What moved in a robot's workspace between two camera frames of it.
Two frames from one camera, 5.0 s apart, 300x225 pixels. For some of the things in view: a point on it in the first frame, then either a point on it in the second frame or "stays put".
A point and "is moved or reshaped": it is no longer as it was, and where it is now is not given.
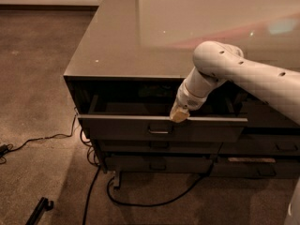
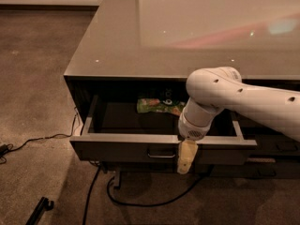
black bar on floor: x=39 y=210 stays put
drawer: x=146 y=118 is moved or reshaped
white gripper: x=188 y=100 -> x=191 y=130
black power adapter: x=4 y=150 stays put
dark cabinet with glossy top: x=135 y=53 stays put
